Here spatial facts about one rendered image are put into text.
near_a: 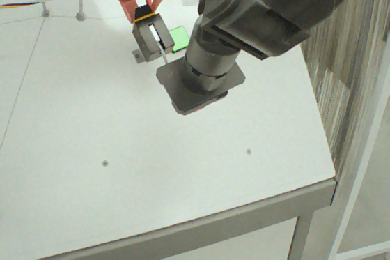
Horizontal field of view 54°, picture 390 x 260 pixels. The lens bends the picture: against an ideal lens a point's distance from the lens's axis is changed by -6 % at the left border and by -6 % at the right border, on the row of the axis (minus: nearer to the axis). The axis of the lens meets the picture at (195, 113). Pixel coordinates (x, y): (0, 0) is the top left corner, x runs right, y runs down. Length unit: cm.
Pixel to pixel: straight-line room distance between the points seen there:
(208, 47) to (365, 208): 168
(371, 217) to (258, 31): 167
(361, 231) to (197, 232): 131
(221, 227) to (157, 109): 22
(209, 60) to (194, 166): 28
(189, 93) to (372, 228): 153
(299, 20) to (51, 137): 43
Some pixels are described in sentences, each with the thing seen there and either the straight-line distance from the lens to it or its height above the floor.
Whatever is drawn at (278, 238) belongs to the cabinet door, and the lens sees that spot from 89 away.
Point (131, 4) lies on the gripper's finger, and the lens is 57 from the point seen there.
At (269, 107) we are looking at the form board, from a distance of 73.
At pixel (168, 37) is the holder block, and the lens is 61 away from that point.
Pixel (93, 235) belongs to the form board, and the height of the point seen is 88.
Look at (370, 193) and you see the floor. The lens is 210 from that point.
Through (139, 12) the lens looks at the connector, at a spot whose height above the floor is 116.
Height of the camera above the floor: 137
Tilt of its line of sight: 34 degrees down
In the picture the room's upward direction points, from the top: straight up
